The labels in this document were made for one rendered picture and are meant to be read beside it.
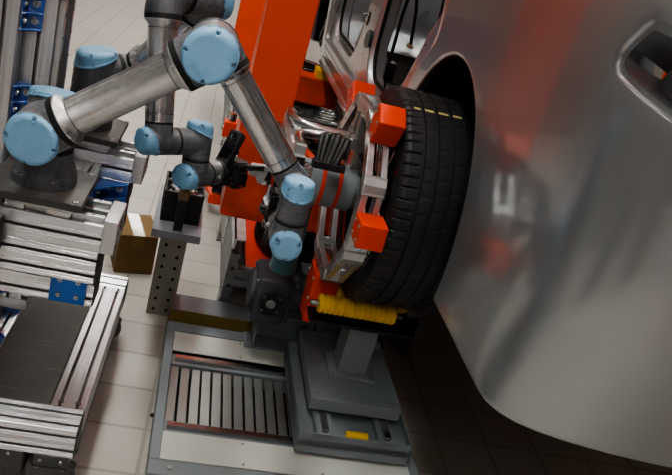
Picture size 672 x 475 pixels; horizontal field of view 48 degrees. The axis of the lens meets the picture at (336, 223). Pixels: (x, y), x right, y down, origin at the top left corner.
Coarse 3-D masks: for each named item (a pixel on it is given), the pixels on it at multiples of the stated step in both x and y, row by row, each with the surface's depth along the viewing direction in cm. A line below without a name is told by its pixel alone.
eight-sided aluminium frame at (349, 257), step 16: (368, 96) 227; (352, 112) 233; (368, 112) 211; (368, 128) 209; (368, 144) 205; (368, 160) 203; (384, 160) 204; (368, 176) 201; (384, 176) 203; (368, 192) 201; (384, 192) 202; (320, 208) 253; (320, 224) 248; (336, 224) 249; (352, 224) 205; (320, 240) 246; (352, 240) 206; (320, 256) 237; (336, 256) 216; (352, 256) 208; (320, 272) 232; (336, 272) 219; (352, 272) 218
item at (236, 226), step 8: (232, 224) 304; (240, 224) 299; (224, 232) 326; (232, 232) 298; (240, 232) 292; (232, 240) 291; (240, 240) 286; (232, 248) 287; (240, 248) 291; (232, 256) 287; (240, 256) 287; (232, 264) 288
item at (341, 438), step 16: (288, 352) 267; (288, 368) 262; (288, 384) 257; (288, 400) 252; (304, 400) 245; (304, 416) 238; (320, 416) 235; (336, 416) 242; (352, 416) 244; (400, 416) 248; (304, 432) 227; (320, 432) 229; (336, 432) 235; (352, 432) 231; (368, 432) 239; (384, 432) 236; (400, 432) 243; (304, 448) 230; (320, 448) 231; (336, 448) 231; (352, 448) 232; (368, 448) 233; (384, 448) 234; (400, 448) 235; (400, 464) 237
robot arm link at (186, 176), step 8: (184, 160) 210; (176, 168) 209; (184, 168) 208; (192, 168) 209; (200, 168) 210; (208, 168) 214; (176, 176) 209; (184, 176) 208; (192, 176) 208; (200, 176) 210; (208, 176) 214; (176, 184) 210; (184, 184) 208; (192, 184) 209; (200, 184) 212; (208, 184) 216
